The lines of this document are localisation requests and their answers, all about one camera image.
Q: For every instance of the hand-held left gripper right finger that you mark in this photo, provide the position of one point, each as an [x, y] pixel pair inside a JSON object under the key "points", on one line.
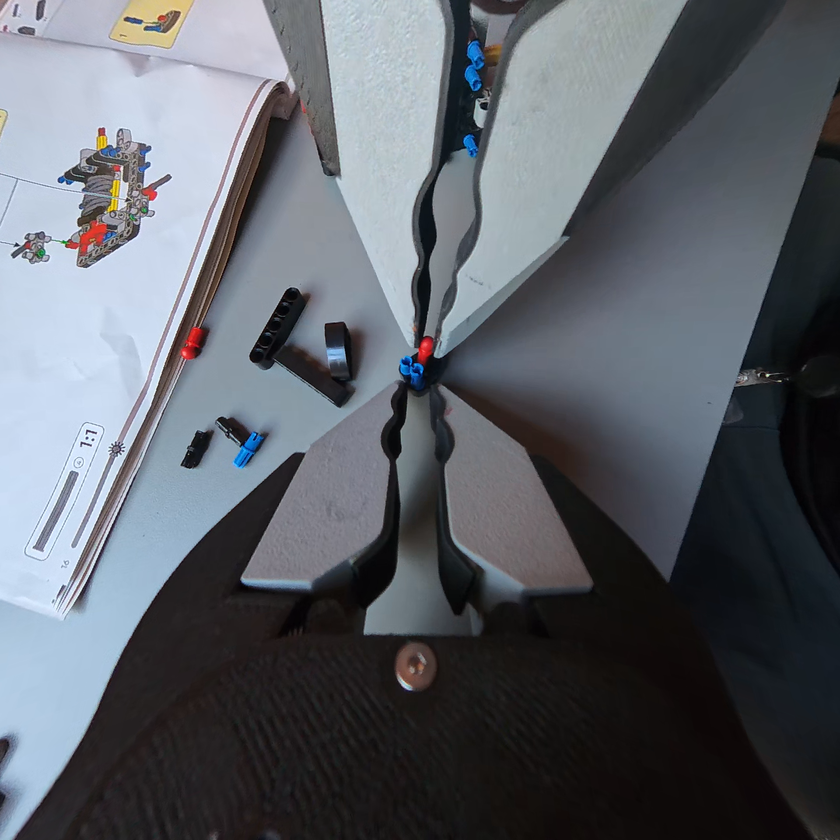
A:
{"points": [[512, 518]]}

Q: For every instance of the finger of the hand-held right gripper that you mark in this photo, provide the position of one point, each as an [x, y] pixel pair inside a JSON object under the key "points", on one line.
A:
{"points": [[558, 131], [380, 131]]}

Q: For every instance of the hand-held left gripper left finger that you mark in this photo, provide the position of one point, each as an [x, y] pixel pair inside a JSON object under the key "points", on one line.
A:
{"points": [[328, 518]]}

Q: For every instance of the black angled lego piece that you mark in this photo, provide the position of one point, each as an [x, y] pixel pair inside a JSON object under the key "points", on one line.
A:
{"points": [[420, 389]]}

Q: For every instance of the blue lego pin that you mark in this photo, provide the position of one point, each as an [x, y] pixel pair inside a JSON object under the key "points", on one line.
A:
{"points": [[248, 449], [418, 374], [407, 367]]}

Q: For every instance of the red lego pin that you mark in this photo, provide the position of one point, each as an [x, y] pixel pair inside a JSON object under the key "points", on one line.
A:
{"points": [[195, 342], [425, 348]]}

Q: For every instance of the lego engine chassis assembly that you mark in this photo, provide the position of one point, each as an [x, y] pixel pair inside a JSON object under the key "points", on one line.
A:
{"points": [[474, 62]]}

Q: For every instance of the black lego pin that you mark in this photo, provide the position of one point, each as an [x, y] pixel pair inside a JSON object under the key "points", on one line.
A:
{"points": [[228, 426], [195, 449]]}

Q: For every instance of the long black lego beam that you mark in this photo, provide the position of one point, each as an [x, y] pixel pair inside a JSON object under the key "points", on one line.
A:
{"points": [[315, 377]]}

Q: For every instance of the curved black lego piece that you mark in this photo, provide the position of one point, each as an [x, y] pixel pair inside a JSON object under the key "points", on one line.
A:
{"points": [[340, 351]]}

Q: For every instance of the black five-hole lego beam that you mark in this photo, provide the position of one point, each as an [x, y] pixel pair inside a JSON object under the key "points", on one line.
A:
{"points": [[279, 328]]}

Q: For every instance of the lego instruction booklet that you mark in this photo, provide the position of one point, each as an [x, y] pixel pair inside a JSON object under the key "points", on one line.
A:
{"points": [[65, 361]]}

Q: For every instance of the clear badge holder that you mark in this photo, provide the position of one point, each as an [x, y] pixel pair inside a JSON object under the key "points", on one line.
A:
{"points": [[732, 415]]}

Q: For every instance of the person's grey trousers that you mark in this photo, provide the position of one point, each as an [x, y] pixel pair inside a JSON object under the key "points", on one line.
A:
{"points": [[754, 623]]}

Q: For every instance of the metal badge clip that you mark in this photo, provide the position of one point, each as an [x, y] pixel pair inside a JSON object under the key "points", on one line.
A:
{"points": [[764, 377]]}

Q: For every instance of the black badge reel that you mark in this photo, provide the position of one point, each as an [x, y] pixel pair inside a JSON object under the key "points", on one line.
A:
{"points": [[820, 375]]}

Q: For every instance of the person's black jacket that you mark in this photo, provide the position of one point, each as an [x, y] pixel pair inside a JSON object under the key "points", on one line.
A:
{"points": [[814, 472]]}

